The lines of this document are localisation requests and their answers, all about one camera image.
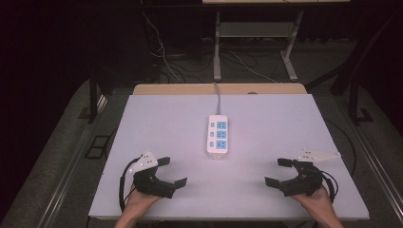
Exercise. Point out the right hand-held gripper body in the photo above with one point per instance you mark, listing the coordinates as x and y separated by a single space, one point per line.
304 182

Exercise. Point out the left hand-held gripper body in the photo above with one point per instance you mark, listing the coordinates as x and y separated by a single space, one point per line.
151 183

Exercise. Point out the person's right hand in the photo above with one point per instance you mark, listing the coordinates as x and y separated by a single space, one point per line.
313 201

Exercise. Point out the person's left hand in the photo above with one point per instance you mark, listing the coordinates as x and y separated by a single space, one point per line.
141 202

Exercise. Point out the white table mat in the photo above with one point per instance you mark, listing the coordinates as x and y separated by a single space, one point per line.
253 133

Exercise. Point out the white and blue power strip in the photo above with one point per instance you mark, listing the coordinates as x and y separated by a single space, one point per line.
217 136

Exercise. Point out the wooden table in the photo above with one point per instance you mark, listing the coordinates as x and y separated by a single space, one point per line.
177 89

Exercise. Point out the black metal stand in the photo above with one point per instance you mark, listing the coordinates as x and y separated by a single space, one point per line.
93 95
354 101

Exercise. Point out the black floor bracket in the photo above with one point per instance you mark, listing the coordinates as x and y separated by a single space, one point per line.
97 147

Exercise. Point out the aluminium floor rail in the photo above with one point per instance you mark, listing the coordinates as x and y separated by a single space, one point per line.
71 164
377 164

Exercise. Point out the grey metal desk frame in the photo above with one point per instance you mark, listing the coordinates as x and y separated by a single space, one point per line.
217 47

